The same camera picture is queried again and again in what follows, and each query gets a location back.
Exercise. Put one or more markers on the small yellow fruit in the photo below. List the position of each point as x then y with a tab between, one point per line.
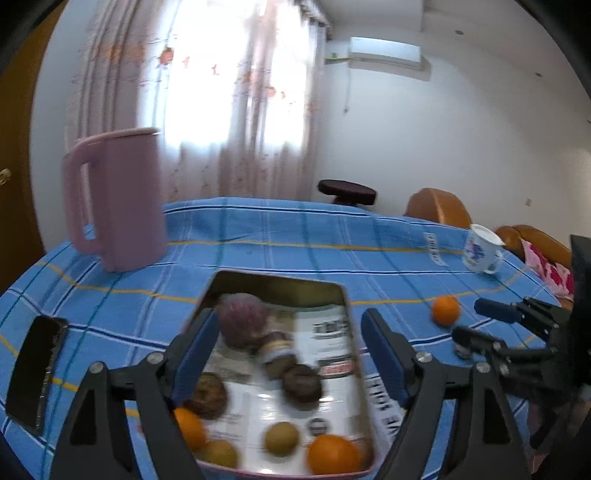
220	454

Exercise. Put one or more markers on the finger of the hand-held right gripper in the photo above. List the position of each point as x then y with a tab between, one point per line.
480	342
496	310

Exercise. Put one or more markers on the pink plastic pitcher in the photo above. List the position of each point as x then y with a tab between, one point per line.
129	203

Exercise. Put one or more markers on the round purple fruit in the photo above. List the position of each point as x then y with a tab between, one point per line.
240	321

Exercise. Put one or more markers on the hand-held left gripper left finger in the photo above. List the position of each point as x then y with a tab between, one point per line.
194	362

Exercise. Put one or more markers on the small brown kiwi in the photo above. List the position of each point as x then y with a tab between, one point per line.
281	438

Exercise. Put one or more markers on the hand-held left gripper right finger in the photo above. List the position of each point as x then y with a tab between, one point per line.
383	362

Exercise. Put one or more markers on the brown leather armchair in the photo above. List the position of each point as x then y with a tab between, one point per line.
434	207

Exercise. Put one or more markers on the white air conditioner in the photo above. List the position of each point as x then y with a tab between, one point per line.
384	50

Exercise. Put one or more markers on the printed paper sheet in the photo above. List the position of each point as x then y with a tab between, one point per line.
332	341

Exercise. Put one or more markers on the black smartphone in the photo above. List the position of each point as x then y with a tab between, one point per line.
37	369

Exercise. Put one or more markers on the pink floral cushion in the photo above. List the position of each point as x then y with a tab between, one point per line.
551	272

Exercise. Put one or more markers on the brown leather sofa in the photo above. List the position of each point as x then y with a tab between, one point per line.
540	240

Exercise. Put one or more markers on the wooden door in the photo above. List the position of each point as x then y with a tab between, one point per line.
16	184

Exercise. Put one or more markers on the white mug with blue print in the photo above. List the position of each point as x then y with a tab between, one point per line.
480	251

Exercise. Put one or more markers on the blue plaid tablecloth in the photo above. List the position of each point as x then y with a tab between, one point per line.
300	244

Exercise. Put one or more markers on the dark round stool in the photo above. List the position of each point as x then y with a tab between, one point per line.
346	189

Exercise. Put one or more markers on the sheer floral curtain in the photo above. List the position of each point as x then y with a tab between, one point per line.
221	115

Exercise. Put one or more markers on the pink metal tin box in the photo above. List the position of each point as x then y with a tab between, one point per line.
364	415

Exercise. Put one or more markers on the dark passion fruit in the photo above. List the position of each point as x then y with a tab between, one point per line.
302	386
208	396

